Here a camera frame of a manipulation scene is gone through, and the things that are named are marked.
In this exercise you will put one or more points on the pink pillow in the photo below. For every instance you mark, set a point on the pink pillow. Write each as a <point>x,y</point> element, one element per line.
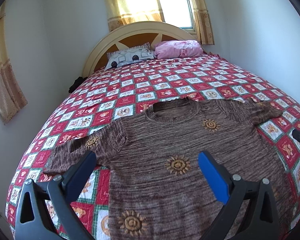
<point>174,49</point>

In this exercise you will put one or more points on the head window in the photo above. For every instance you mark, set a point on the head window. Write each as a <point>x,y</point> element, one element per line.
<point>178,13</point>

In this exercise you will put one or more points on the yellow curtain at head window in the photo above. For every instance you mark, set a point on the yellow curtain at head window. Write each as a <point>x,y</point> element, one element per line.
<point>123,12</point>

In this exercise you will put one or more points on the brown knitted sweater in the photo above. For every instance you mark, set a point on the brown knitted sweater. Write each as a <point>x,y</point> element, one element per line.
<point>157,190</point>

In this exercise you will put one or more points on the cream wooden headboard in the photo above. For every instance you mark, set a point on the cream wooden headboard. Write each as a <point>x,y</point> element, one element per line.
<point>131,35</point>

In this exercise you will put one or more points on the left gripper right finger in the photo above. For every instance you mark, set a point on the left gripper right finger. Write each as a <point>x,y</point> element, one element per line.
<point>260,220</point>

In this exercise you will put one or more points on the grey patterned pillow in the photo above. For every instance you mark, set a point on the grey patterned pillow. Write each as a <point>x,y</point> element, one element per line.
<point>129,56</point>

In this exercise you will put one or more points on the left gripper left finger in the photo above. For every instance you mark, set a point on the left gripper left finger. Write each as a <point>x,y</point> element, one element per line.
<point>33,220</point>

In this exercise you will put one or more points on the yellow curtain at side window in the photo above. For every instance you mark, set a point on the yellow curtain at side window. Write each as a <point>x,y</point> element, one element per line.
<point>12,99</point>

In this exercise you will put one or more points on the red patchwork bed quilt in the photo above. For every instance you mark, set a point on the red patchwork bed quilt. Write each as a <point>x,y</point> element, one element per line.
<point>110,94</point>

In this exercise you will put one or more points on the black object beside bed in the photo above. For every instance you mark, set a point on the black object beside bed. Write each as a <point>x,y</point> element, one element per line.
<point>76,84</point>

